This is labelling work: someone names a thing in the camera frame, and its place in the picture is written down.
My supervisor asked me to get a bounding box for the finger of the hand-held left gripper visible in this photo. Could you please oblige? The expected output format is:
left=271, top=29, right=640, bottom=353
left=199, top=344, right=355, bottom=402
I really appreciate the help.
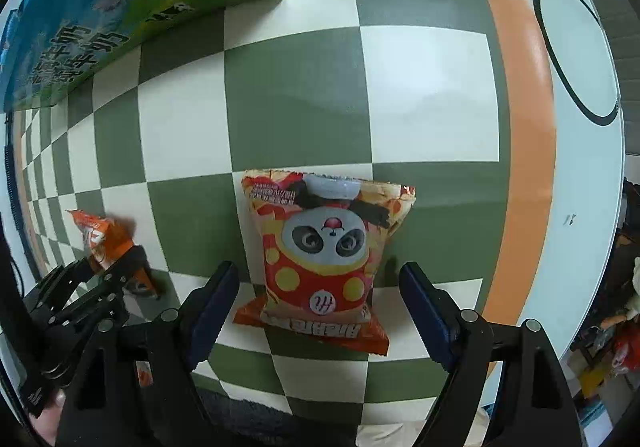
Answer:
left=42, top=246, right=149, bottom=369
left=22, top=258, right=99, bottom=324

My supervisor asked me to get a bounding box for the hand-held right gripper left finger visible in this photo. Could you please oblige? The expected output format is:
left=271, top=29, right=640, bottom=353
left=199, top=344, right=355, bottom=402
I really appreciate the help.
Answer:
left=55, top=261, right=240, bottom=447

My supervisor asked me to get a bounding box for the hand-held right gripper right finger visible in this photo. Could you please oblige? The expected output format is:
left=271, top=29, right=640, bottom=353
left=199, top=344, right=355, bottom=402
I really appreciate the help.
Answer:
left=398, top=262, right=586, bottom=447

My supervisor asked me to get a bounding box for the orange snack bag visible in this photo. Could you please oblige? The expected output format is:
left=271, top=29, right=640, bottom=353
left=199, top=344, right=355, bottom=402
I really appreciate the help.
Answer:
left=66, top=208, right=162, bottom=300

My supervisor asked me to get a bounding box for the red panda snack packet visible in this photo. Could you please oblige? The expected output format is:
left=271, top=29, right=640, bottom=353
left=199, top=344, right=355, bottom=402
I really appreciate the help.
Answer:
left=232, top=168, right=417, bottom=356

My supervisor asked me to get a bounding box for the person's left hand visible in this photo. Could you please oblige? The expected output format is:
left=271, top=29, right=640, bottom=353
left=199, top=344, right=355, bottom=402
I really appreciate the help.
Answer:
left=27, top=389, right=67, bottom=447

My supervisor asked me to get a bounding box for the red and white fabric item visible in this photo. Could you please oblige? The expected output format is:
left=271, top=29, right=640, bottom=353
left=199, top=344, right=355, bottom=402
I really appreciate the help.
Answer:
left=570, top=257, right=640, bottom=408

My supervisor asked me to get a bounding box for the green checkered table mat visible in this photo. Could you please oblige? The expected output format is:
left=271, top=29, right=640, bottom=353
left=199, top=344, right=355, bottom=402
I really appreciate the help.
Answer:
left=0, top=0, right=628, bottom=433

